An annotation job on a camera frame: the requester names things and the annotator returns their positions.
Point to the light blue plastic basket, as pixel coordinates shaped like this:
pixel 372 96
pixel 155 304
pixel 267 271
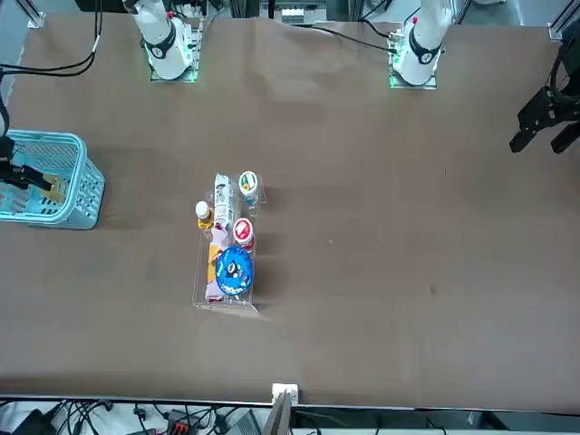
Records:
pixel 68 213

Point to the green lit circuit board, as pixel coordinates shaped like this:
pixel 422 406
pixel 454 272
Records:
pixel 192 45
pixel 396 45

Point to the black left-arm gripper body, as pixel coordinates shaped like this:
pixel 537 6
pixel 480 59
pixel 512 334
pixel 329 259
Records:
pixel 568 63

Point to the white metal bracket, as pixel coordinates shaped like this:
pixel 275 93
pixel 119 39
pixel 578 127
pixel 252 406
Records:
pixel 285 392

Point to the red lid cup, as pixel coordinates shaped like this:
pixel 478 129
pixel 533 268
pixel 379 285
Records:
pixel 243 230

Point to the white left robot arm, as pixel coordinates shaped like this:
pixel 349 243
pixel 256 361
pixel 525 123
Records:
pixel 421 54

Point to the pink strawberry snack packet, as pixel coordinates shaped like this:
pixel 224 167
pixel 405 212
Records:
pixel 212 260

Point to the black metal table rail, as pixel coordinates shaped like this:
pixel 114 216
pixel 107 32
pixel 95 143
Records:
pixel 408 407

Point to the juice bottle with white cap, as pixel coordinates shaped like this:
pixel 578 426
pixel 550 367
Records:
pixel 56 190
pixel 204 221

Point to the white bear biscuit packet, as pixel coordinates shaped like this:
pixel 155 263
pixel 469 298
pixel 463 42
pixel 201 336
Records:
pixel 224 199

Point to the dark grey ridged power supply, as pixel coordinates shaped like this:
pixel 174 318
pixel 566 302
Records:
pixel 244 423

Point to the blue noodle cup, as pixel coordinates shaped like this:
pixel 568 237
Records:
pixel 233 269

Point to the clear acrylic tiered shelf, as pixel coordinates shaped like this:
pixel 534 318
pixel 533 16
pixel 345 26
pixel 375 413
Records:
pixel 201 272

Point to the aluminium camera mast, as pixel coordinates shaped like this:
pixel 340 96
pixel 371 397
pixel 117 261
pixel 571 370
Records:
pixel 277 417

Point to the aluminium frame profile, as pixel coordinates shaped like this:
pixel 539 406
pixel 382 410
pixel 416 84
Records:
pixel 562 22
pixel 31 13

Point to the black power adapter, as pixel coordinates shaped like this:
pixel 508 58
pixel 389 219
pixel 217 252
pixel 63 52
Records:
pixel 31 421

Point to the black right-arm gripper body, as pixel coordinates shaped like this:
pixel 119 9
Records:
pixel 5 149

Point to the green lid cup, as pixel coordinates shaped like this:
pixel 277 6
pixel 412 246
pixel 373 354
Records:
pixel 249 183

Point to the grey power strip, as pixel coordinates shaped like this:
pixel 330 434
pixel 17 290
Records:
pixel 292 14

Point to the red and black plug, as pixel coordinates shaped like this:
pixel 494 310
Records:
pixel 176 423

